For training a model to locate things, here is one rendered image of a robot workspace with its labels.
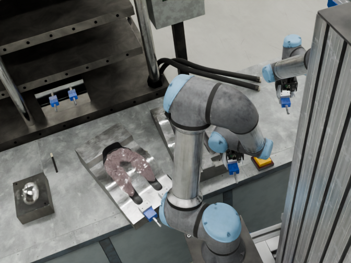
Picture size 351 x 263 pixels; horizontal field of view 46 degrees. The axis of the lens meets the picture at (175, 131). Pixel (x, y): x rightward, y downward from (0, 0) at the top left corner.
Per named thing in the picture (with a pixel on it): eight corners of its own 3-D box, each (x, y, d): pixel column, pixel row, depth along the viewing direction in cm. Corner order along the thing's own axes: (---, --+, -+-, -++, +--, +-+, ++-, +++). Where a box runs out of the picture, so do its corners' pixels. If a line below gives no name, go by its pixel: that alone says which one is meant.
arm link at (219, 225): (233, 260, 129) (232, 241, 119) (194, 244, 134) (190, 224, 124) (246, 229, 136) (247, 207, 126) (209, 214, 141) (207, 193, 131)
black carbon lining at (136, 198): (164, 188, 185) (162, 179, 180) (137, 207, 180) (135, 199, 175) (124, 145, 205) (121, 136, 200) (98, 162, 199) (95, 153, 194)
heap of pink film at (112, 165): (159, 177, 188) (156, 167, 182) (127, 199, 182) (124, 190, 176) (128, 145, 203) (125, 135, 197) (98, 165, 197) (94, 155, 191)
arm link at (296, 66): (328, 78, 125) (265, 88, 173) (360, 67, 126) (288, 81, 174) (317, 42, 124) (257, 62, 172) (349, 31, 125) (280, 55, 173)
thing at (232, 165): (243, 185, 175) (243, 178, 171) (231, 187, 175) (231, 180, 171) (236, 161, 183) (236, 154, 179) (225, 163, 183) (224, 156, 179)
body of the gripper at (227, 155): (226, 164, 168) (225, 145, 159) (221, 148, 173) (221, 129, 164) (244, 160, 168) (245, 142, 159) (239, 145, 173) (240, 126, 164)
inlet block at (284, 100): (293, 117, 197) (294, 109, 193) (282, 118, 198) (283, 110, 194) (288, 98, 206) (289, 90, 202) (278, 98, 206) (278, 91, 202)
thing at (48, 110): (91, 101, 238) (82, 79, 225) (45, 116, 234) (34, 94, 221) (74, 54, 271) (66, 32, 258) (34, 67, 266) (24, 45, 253)
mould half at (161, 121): (236, 168, 194) (236, 151, 184) (185, 188, 190) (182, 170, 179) (196, 102, 226) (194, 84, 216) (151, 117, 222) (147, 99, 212)
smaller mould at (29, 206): (54, 212, 189) (49, 204, 183) (22, 224, 186) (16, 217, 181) (48, 180, 202) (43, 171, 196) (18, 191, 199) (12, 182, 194)
